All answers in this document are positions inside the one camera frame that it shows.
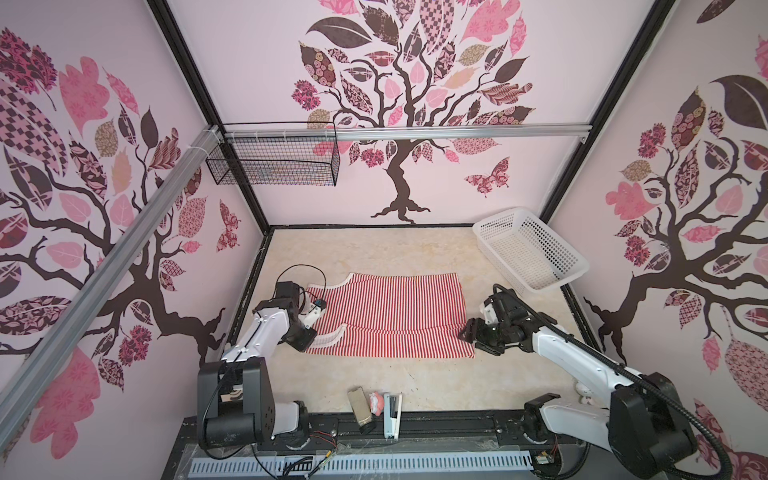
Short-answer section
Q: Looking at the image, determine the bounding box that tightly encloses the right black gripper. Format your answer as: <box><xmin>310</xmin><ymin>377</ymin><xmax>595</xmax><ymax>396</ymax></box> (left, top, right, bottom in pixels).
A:
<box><xmin>455</xmin><ymin>317</ymin><xmax>508</xmax><ymax>352</ymax></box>

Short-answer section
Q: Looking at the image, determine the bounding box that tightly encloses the red white striped tank top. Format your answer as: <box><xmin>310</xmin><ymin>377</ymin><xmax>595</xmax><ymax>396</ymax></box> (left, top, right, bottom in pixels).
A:
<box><xmin>307</xmin><ymin>273</ymin><xmax>474</xmax><ymax>360</ymax></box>

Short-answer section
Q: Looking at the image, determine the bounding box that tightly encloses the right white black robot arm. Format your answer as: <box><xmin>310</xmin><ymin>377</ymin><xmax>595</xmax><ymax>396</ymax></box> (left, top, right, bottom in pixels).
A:
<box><xmin>458</xmin><ymin>285</ymin><xmax>698</xmax><ymax>479</ymax></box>

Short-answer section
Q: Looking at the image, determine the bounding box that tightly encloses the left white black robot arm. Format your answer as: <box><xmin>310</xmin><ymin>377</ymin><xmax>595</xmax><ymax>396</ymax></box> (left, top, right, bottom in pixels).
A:
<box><xmin>197</xmin><ymin>282</ymin><xmax>317</xmax><ymax>452</ymax></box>

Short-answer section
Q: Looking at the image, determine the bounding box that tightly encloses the white plastic mesh basket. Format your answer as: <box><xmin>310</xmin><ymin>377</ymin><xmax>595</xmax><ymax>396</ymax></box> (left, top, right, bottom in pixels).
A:
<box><xmin>472</xmin><ymin>207</ymin><xmax>590</xmax><ymax>297</ymax></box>

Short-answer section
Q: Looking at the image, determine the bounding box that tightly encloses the tan rectangular block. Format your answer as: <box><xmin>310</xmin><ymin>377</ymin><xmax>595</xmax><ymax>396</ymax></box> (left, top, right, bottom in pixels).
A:
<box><xmin>347</xmin><ymin>387</ymin><xmax>373</xmax><ymax>428</ymax></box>

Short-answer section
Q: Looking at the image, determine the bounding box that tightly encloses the small pink toy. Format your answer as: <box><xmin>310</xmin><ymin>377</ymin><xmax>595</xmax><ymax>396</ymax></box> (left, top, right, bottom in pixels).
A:
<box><xmin>368</xmin><ymin>392</ymin><xmax>385</xmax><ymax>416</ymax></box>

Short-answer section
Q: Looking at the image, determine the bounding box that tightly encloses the small white bunny figure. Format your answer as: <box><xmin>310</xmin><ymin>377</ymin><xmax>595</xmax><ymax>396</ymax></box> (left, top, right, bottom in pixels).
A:
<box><xmin>574</xmin><ymin>382</ymin><xmax>594</xmax><ymax>404</ymax></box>

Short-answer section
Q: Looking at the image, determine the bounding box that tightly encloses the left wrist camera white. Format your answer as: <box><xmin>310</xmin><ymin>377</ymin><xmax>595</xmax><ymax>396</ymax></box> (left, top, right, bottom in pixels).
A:
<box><xmin>299</xmin><ymin>299</ymin><xmax>327</xmax><ymax>328</ymax></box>

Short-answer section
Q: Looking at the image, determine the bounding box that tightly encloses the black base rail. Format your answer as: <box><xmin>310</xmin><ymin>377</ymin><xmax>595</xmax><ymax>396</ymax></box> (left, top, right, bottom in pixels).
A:
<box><xmin>179</xmin><ymin>407</ymin><xmax>655</xmax><ymax>451</ymax></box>

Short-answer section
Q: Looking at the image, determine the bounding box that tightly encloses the white slotted cable duct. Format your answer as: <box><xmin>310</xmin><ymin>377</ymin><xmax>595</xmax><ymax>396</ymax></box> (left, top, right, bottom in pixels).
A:
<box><xmin>185</xmin><ymin>451</ymin><xmax>533</xmax><ymax>479</ymax></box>

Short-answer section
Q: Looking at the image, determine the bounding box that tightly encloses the black wire basket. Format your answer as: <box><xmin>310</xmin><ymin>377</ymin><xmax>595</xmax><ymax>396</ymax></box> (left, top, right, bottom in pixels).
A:
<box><xmin>206</xmin><ymin>120</ymin><xmax>341</xmax><ymax>187</ymax></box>

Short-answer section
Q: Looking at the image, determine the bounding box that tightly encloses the aluminium rail back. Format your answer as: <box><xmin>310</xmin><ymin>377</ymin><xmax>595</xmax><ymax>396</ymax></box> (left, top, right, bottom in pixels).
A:
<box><xmin>217</xmin><ymin>122</ymin><xmax>592</xmax><ymax>143</ymax></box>

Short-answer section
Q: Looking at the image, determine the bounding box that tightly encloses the aluminium rail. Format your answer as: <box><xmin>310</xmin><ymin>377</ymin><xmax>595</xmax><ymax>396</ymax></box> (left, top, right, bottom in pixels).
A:
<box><xmin>1</xmin><ymin>125</ymin><xmax>220</xmax><ymax>448</ymax></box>
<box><xmin>217</xmin><ymin>122</ymin><xmax>592</xmax><ymax>143</ymax></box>

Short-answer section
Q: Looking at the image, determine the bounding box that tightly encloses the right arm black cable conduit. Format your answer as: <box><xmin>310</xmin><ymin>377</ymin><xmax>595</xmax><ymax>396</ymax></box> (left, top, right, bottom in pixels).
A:
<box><xmin>491</xmin><ymin>283</ymin><xmax>734</xmax><ymax>480</ymax></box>

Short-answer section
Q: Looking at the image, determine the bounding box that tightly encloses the aluminium rail left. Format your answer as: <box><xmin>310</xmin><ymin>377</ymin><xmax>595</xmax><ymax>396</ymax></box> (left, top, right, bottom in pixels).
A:
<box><xmin>1</xmin><ymin>125</ymin><xmax>220</xmax><ymax>448</ymax></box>

